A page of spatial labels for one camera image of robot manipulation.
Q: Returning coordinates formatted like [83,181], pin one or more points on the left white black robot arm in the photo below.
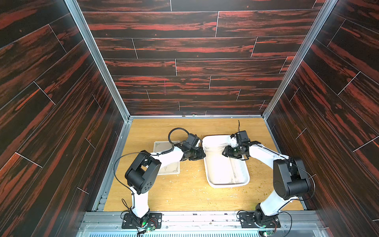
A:
[144,170]

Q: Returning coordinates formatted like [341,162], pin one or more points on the ornate stationery paper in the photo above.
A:
[221,171]
[172,168]

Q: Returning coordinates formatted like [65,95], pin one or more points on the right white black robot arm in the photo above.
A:
[290,179]

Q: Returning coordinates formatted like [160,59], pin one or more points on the left aluminium frame post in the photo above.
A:
[89,40]

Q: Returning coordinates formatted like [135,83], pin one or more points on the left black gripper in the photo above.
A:
[200,154]

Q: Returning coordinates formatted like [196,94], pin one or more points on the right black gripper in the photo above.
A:
[230,151]

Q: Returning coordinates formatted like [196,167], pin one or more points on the white plastic storage tray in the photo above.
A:
[218,139]

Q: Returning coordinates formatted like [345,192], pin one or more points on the front aluminium rail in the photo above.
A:
[203,224]

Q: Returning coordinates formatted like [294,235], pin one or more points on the aluminium frame post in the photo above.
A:
[89,40]
[319,22]

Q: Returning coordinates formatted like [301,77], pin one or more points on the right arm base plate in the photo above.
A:
[251,220]

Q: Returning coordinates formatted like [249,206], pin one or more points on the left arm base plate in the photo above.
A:
[150,221]

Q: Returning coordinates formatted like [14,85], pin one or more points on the right aluminium frame post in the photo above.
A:
[319,22]

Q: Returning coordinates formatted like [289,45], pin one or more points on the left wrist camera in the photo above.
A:
[191,141]

